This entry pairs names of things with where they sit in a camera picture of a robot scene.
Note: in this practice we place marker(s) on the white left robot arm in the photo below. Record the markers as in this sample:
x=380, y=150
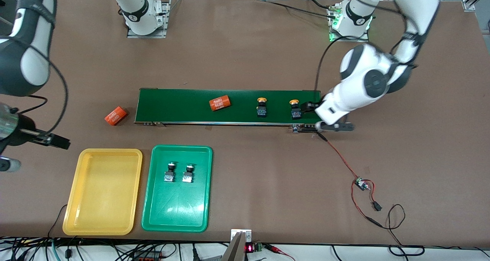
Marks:
x=417, y=8

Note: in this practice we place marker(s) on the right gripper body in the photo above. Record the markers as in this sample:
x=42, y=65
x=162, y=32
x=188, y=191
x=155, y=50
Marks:
x=23, y=134

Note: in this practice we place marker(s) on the aluminium corner bracket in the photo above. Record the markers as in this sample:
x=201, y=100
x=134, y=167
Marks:
x=469, y=5

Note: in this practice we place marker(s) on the green push button switch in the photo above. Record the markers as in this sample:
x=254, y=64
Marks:
x=170, y=175
x=188, y=176

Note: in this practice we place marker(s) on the brown tape piece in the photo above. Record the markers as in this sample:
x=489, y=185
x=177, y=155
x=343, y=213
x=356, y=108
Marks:
x=209, y=128

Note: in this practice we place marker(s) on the green plastic tray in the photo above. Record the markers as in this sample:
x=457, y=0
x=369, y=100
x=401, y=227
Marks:
x=176, y=207

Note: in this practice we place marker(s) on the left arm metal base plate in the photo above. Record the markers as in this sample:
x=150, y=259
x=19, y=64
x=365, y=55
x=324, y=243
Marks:
x=363, y=39

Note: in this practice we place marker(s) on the small controller circuit board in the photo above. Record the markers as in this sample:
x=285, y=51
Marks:
x=360, y=183

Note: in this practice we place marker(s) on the small clear tape patch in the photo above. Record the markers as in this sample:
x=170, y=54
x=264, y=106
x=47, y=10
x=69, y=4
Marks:
x=366, y=170

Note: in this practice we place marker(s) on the red clip lead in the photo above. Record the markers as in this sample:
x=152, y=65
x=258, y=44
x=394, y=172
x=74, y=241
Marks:
x=275, y=248

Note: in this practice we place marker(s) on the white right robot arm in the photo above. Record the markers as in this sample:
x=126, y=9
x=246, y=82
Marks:
x=30, y=31

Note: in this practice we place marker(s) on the orange cylinder white print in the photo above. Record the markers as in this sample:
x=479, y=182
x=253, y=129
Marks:
x=116, y=116
x=220, y=103

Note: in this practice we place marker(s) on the power strip red switches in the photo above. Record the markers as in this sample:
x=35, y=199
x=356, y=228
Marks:
x=147, y=258

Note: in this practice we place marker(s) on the red digit display module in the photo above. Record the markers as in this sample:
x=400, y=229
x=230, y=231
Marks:
x=249, y=248

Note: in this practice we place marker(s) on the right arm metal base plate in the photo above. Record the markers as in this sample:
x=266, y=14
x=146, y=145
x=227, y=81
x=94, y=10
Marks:
x=166, y=23

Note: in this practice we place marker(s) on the yellow plastic tray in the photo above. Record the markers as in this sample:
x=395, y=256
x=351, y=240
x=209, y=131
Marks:
x=101, y=192

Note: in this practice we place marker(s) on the green conveyor belt unit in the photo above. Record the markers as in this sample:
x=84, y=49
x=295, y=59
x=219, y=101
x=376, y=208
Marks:
x=172, y=106

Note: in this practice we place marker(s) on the black inline connector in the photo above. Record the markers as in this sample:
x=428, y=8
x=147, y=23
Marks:
x=377, y=206

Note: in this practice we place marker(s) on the yellow push button switch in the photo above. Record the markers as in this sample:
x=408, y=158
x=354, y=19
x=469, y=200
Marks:
x=296, y=113
x=262, y=111

